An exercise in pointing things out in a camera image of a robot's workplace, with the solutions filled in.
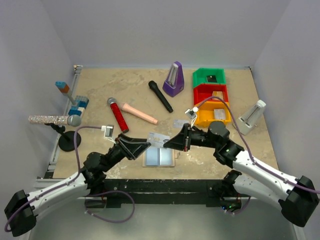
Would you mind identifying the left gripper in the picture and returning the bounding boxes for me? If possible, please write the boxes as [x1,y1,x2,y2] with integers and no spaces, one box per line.
[102,133,152,173]

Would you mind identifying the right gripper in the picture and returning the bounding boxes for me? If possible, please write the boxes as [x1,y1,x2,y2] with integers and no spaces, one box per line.
[164,123,220,152]

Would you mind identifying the beige leather card holder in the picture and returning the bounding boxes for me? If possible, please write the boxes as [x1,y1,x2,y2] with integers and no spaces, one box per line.
[142,146,181,168]

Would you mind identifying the blue credit cards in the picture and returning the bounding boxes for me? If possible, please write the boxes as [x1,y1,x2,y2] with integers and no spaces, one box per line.
[144,147,174,167]

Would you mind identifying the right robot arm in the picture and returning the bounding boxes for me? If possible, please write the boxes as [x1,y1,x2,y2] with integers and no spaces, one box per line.
[163,121,320,227]

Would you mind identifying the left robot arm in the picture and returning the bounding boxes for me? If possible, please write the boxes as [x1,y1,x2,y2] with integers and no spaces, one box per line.
[4,133,151,237]

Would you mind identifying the card stack in yellow bin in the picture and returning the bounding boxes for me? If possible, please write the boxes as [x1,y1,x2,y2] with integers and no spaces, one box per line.
[213,108,226,121]

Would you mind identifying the red glitter microphone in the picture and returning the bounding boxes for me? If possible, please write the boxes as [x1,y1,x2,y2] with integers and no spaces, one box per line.
[107,97,129,134]

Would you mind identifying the pink microphone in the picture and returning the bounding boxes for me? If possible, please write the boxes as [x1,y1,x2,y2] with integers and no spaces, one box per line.
[118,103,158,125]

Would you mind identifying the yellow storage bin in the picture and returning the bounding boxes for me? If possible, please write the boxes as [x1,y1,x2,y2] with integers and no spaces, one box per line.
[195,101,232,128]

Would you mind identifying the red storage bin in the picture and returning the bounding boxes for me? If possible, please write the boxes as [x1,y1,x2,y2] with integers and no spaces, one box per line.
[193,83,229,105]

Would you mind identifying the silver glitter microphone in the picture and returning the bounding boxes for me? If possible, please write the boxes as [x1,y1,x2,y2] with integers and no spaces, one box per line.
[28,115,82,127]

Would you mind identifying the purple metronome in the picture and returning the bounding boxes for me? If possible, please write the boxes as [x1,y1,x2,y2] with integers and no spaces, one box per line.
[162,61,185,98]

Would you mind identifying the wooden block in red bin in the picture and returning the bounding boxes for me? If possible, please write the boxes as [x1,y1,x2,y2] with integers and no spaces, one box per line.
[212,91,224,100]

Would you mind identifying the black microphone stand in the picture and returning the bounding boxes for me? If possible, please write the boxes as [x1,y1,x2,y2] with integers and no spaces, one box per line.
[45,123,82,152]

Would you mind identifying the blue toy brick tower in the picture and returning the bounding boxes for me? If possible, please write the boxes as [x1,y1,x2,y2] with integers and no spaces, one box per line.
[55,81,89,118]

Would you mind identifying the black microphone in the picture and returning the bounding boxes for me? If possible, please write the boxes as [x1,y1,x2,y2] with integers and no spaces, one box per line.
[148,80,174,113]

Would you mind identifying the green storage bin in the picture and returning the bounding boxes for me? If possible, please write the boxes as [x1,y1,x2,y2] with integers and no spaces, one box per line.
[192,67,226,88]

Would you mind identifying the black item in green bin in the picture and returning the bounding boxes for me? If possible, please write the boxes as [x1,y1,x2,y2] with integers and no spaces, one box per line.
[206,75,217,83]

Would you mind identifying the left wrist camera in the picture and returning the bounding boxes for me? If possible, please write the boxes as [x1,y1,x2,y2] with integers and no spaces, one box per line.
[101,124,115,143]

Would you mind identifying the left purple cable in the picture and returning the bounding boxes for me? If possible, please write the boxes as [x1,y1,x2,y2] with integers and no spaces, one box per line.
[4,125,105,231]

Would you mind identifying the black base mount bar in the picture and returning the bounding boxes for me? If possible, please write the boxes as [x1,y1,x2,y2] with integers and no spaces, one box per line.
[84,178,251,208]

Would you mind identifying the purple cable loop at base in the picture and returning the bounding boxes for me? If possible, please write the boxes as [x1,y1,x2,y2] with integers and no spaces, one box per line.
[84,190,137,223]

